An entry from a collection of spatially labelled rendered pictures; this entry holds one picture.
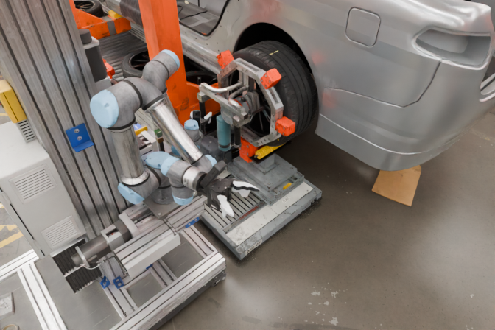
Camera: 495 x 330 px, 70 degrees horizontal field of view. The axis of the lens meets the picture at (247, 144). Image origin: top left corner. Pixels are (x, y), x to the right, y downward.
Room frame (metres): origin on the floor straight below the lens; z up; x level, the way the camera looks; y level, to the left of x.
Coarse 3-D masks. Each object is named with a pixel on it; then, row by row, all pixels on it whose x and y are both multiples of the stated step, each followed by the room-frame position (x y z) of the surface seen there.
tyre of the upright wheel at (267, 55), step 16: (256, 48) 2.00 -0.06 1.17; (272, 48) 1.99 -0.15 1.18; (288, 48) 2.00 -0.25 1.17; (256, 64) 1.90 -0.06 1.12; (272, 64) 1.83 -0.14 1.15; (288, 64) 1.87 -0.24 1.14; (304, 64) 1.91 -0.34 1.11; (288, 80) 1.77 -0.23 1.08; (304, 80) 1.82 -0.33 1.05; (288, 96) 1.71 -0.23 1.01; (304, 96) 1.77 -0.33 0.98; (288, 112) 1.70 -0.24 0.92; (304, 112) 1.74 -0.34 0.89; (304, 128) 1.79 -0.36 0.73; (272, 144) 1.78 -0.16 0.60
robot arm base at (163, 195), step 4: (160, 188) 1.11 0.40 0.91; (164, 188) 1.11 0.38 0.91; (168, 188) 1.12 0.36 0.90; (152, 192) 1.12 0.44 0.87; (156, 192) 1.11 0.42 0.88; (160, 192) 1.11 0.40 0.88; (164, 192) 1.11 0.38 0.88; (168, 192) 1.11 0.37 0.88; (152, 196) 1.12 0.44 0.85; (156, 196) 1.11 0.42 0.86; (160, 196) 1.11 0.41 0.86; (164, 196) 1.10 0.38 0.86; (168, 196) 1.11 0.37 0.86; (172, 196) 1.11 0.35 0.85; (156, 200) 1.10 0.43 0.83; (160, 200) 1.10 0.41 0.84; (164, 200) 1.10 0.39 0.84; (168, 200) 1.10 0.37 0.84; (172, 200) 1.11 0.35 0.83
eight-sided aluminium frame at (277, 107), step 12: (240, 60) 1.95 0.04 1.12; (228, 72) 1.98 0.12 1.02; (252, 72) 1.81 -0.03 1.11; (264, 72) 1.81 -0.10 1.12; (264, 96) 1.73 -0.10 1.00; (276, 96) 1.72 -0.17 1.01; (276, 108) 1.67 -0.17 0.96; (276, 120) 1.67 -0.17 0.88; (252, 132) 1.89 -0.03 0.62; (276, 132) 1.67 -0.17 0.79
